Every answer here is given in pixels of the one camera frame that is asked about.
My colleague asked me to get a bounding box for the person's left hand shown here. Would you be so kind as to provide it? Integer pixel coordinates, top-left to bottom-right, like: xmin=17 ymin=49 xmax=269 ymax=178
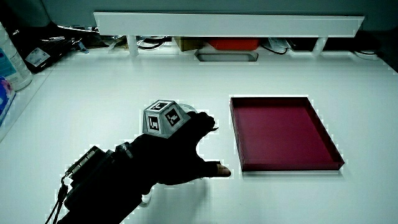
xmin=132 ymin=99 xmax=232 ymax=194

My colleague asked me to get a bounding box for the dark red tray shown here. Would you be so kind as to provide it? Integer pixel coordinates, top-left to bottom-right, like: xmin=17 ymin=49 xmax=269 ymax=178
xmin=229 ymin=96 xmax=345 ymax=172

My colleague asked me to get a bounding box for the brown cardboard box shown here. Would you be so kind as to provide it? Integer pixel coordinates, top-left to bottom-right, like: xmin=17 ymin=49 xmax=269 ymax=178
xmin=174 ymin=36 xmax=206 ymax=52

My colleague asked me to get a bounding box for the orange red box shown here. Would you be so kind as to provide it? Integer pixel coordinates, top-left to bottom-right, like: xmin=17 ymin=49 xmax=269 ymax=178
xmin=207 ymin=37 xmax=261 ymax=52

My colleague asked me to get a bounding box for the white desk shelf riser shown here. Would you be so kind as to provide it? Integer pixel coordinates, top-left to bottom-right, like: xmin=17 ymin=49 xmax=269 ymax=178
xmin=93 ymin=11 xmax=365 ymax=57

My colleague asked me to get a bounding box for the black bag with white label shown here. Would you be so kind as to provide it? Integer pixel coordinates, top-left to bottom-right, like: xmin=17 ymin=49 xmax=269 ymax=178
xmin=8 ymin=26 xmax=83 ymax=75

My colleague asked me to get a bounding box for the blue printed packet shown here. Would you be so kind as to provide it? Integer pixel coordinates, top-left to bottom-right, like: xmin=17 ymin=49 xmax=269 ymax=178
xmin=0 ymin=77 xmax=17 ymax=126

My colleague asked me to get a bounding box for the white plastic bottle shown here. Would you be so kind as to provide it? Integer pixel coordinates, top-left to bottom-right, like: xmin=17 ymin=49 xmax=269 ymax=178
xmin=0 ymin=22 xmax=33 ymax=91

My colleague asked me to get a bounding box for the black glove cable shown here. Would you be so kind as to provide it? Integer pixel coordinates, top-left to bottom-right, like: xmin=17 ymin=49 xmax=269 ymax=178
xmin=44 ymin=174 xmax=70 ymax=224

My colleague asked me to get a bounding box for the white packet with black cable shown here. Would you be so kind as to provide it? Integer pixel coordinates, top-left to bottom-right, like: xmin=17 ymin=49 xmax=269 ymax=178
xmin=260 ymin=37 xmax=291 ymax=56

